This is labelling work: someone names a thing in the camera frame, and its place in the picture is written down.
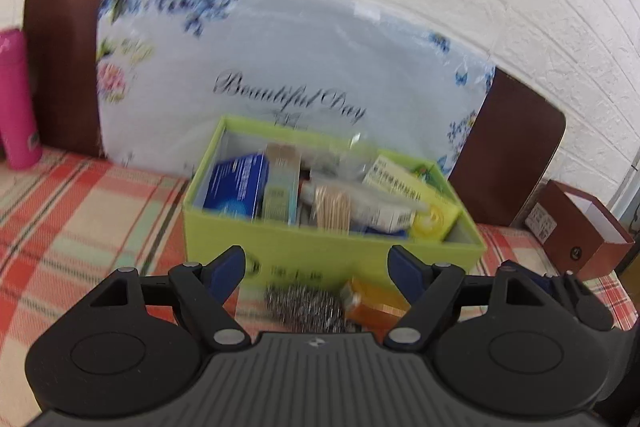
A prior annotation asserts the gold foil box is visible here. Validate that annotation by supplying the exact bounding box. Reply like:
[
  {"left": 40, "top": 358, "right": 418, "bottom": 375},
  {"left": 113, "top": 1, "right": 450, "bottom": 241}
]
[{"left": 340, "top": 277, "right": 410, "bottom": 343}]

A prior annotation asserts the white barcode box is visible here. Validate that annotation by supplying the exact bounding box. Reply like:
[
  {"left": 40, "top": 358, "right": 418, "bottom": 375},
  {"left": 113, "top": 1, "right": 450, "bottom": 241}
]
[{"left": 350, "top": 199, "right": 416, "bottom": 233}]

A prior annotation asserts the steel wool scrubber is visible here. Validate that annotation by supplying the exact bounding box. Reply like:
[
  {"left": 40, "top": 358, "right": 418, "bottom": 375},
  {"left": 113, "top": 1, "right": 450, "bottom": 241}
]
[{"left": 265, "top": 285, "right": 346, "bottom": 334}]

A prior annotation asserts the blue medicine box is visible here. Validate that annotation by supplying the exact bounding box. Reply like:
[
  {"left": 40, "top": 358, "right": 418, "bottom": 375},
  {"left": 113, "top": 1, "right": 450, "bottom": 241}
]
[{"left": 203, "top": 153, "right": 269, "bottom": 219}]

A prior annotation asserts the yellow-green medicine box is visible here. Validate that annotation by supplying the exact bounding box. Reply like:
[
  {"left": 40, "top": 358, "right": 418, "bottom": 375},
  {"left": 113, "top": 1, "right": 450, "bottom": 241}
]
[{"left": 363, "top": 155, "right": 461, "bottom": 242}]

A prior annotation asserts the cotton swabs bag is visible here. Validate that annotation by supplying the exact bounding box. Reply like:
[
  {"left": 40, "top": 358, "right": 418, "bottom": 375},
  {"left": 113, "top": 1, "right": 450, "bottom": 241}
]
[{"left": 312, "top": 184, "right": 352, "bottom": 233}]

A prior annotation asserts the teal purple gradient box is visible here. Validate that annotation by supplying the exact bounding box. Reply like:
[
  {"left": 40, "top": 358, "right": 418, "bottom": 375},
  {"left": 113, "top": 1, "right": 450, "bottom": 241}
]
[{"left": 262, "top": 143, "right": 300, "bottom": 225}]

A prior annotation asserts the clear plastic container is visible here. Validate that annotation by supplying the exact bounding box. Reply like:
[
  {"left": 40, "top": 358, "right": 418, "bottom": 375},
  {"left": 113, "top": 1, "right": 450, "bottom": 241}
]
[{"left": 300, "top": 132, "right": 378, "bottom": 183}]

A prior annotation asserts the lime green storage box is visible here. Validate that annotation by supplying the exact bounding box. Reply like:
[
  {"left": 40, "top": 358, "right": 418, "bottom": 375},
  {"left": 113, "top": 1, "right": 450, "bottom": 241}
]
[{"left": 182, "top": 116, "right": 490, "bottom": 295}]

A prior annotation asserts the plaid bed sheet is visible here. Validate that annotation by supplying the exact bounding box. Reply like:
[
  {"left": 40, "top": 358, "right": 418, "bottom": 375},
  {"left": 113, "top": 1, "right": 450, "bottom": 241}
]
[{"left": 1, "top": 150, "right": 608, "bottom": 426}]

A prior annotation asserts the brown cardboard box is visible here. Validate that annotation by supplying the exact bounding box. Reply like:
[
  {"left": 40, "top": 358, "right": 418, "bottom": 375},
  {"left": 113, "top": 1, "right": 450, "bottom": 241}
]
[{"left": 525, "top": 181, "right": 634, "bottom": 281}]

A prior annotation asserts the dark brown wooden headboard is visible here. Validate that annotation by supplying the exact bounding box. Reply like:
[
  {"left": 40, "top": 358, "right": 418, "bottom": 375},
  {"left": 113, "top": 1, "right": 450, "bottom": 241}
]
[{"left": 23, "top": 0, "right": 566, "bottom": 227}]

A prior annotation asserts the pink thermos bottle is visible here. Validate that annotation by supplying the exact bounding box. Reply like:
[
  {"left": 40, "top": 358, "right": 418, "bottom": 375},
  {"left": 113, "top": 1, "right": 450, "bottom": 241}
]
[{"left": 0, "top": 28, "right": 42, "bottom": 170}]

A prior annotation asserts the floral pillow Beautiful Day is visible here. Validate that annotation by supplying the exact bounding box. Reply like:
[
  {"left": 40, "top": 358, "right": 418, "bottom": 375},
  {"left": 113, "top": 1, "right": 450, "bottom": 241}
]
[{"left": 96, "top": 0, "right": 497, "bottom": 176}]

